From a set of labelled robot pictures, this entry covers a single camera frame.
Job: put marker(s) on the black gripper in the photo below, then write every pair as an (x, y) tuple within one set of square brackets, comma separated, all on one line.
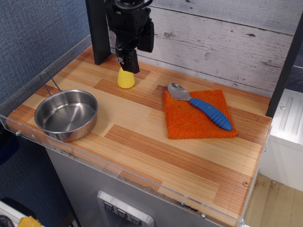
[(130, 21)]

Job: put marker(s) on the yellow object bottom left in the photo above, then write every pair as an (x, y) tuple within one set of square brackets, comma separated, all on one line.
[(29, 222)]

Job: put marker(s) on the yellow toy corn cob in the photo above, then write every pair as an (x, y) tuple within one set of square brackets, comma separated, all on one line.
[(125, 79)]

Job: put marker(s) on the white metal box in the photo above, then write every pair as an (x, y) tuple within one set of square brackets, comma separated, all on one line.
[(282, 159)]

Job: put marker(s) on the stainless steel pot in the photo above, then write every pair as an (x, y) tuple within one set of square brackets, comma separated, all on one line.
[(66, 115)]

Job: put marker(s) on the left black vertical post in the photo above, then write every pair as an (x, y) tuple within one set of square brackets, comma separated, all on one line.
[(98, 30)]

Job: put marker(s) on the clear acrylic guard rail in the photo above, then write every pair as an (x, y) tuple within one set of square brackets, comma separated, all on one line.
[(219, 172)]

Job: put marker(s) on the silver dispenser button panel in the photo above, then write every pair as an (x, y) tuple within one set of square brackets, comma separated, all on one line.
[(117, 213)]

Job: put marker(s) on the orange knitted cloth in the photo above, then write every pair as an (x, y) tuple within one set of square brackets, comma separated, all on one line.
[(185, 121)]

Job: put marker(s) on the black vertical post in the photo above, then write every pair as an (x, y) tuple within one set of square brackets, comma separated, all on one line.
[(98, 30), (286, 70)]

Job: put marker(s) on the right black vertical post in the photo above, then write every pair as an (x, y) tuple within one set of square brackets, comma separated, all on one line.
[(286, 70)]

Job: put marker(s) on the silver toy fridge cabinet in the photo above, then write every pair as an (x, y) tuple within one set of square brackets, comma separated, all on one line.
[(144, 182)]

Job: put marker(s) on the blue handled metal spoon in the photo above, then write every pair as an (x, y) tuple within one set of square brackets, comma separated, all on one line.
[(216, 116)]

